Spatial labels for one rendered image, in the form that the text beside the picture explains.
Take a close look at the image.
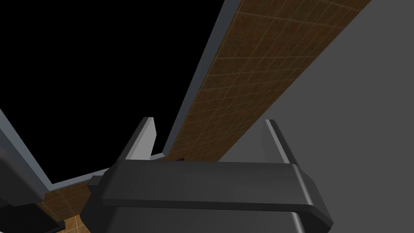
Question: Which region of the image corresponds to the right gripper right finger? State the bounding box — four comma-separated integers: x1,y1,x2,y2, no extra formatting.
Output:
260,119,300,166

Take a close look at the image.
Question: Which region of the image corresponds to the black window with grey frame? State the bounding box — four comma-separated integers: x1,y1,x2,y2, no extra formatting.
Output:
0,0,241,192

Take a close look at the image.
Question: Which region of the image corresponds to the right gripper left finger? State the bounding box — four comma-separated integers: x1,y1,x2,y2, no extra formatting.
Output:
124,116,157,161

